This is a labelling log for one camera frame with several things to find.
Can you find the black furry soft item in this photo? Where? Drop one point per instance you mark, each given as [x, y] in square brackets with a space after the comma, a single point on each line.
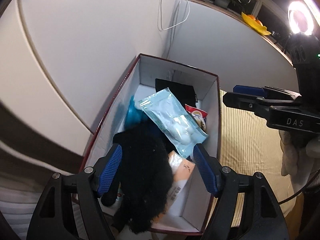
[144, 176]

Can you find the light blue cotton ball pack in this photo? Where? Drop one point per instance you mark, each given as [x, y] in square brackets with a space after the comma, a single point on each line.
[174, 121]

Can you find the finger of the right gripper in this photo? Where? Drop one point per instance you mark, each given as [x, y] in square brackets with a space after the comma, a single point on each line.
[252, 89]
[263, 104]

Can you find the teal blue plastic item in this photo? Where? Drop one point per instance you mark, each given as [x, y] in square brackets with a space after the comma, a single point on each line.
[134, 116]

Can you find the right hand in white glove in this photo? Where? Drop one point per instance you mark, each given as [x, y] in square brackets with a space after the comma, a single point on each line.
[301, 164]

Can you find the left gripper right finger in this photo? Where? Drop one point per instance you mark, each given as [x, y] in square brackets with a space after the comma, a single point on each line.
[246, 206]

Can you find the red and white snack packet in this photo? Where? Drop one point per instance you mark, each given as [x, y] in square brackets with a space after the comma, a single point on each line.
[198, 114]

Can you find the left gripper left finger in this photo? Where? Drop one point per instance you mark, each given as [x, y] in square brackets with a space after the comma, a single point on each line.
[53, 217]

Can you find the striped yellow mat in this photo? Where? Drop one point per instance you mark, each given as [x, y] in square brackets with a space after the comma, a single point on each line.
[249, 146]

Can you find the red cardboard box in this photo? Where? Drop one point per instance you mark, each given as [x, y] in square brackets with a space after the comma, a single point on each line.
[190, 207]

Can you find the orange white packet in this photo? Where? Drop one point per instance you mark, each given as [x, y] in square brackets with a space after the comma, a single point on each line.
[181, 169]

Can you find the yellow fruit bowl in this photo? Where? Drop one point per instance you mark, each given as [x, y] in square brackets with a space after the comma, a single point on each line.
[255, 24]

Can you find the black fabric pouch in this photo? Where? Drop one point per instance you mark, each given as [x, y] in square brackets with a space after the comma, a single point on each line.
[180, 91]

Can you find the ring light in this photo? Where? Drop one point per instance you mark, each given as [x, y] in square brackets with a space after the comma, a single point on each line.
[300, 18]

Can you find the black camera module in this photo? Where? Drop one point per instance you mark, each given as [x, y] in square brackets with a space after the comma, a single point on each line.
[304, 52]

